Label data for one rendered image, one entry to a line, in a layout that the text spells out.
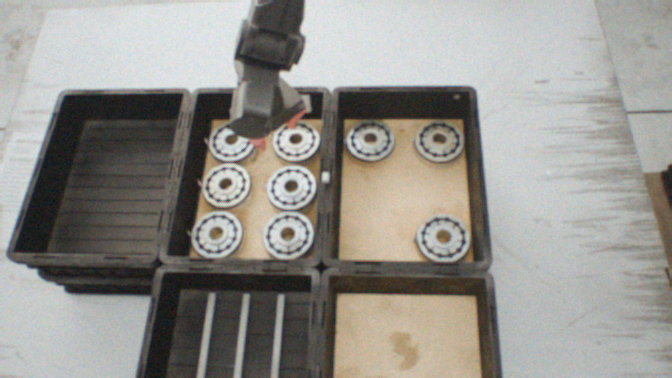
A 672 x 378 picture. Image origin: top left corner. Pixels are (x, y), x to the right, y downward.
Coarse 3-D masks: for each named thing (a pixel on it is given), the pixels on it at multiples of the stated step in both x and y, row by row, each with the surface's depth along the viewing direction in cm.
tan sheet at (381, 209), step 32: (416, 128) 122; (416, 160) 118; (352, 192) 115; (384, 192) 115; (416, 192) 114; (448, 192) 114; (352, 224) 112; (384, 224) 112; (416, 224) 111; (352, 256) 109; (384, 256) 108; (416, 256) 108
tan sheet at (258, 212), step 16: (320, 128) 123; (208, 160) 121; (256, 160) 121; (272, 160) 120; (256, 176) 119; (256, 192) 117; (208, 208) 116; (256, 208) 115; (272, 208) 115; (256, 224) 114; (256, 240) 112; (288, 240) 111; (192, 256) 111; (240, 256) 111; (256, 256) 110
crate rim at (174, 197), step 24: (192, 96) 117; (192, 120) 115; (168, 216) 104; (168, 240) 102; (168, 264) 100; (192, 264) 100; (216, 264) 99; (240, 264) 99; (264, 264) 99; (288, 264) 98; (312, 264) 98
